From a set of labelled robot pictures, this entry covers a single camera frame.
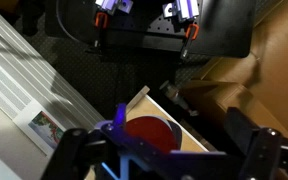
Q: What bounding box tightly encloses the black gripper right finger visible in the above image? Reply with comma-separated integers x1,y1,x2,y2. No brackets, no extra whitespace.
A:
223,106,288,180

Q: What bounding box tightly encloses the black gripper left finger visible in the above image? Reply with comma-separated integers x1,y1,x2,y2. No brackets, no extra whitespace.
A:
41,127,97,180

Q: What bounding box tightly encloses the red baseball cap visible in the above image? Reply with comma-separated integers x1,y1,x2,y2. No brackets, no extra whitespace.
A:
125,115,180,155

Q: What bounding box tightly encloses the picture sticker on radiator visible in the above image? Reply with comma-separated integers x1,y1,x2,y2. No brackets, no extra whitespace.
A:
27,110,66,150

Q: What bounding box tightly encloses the brown leather sofa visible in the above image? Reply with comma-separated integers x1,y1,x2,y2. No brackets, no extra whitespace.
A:
179,0,288,141

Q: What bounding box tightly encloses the pull-out wooden shelf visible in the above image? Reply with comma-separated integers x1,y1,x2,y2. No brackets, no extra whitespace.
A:
83,85,218,180

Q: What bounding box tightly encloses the black perforated robot table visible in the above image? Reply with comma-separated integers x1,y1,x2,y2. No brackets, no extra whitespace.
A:
44,0,257,60

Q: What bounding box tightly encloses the orange black bar clamp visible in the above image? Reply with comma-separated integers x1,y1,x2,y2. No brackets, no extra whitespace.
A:
179,23,200,61
93,12,110,52

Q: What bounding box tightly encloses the silver aluminium extrusion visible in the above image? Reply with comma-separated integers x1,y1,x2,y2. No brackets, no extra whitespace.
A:
161,0,201,23
94,0,134,16

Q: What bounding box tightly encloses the grey cable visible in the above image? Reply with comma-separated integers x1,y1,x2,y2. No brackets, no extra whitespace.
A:
54,0,87,44

